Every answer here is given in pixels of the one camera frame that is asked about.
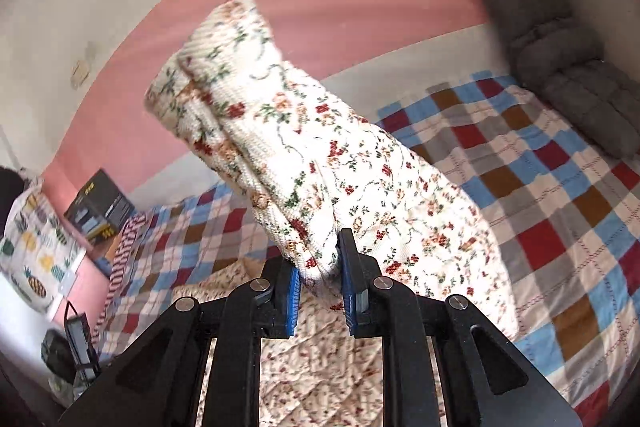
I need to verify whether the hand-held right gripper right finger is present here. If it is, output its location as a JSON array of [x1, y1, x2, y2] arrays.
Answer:
[[337, 228, 584, 427]]

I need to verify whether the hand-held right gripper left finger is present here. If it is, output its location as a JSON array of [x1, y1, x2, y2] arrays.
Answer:
[[57, 257, 301, 427]]

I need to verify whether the floral quilted garment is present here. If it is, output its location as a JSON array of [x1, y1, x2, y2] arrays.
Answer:
[[144, 0, 519, 427]]

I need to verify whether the black cardboard box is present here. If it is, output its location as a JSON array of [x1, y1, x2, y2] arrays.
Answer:
[[63, 168, 137, 244]]

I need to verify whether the black electric device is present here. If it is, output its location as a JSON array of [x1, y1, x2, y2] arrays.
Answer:
[[41, 301, 101, 388]]

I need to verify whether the checkered bed sheet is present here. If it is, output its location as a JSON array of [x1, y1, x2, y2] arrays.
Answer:
[[92, 72, 640, 427]]

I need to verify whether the pineapple print cloth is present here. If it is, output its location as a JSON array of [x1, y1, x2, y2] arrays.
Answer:
[[0, 178, 87, 314]]

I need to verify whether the grey tufted cushion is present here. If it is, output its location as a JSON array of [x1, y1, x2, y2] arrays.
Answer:
[[460, 0, 640, 160]]

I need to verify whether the wall socket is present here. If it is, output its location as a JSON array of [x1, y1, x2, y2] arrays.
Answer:
[[70, 60, 91, 89]]

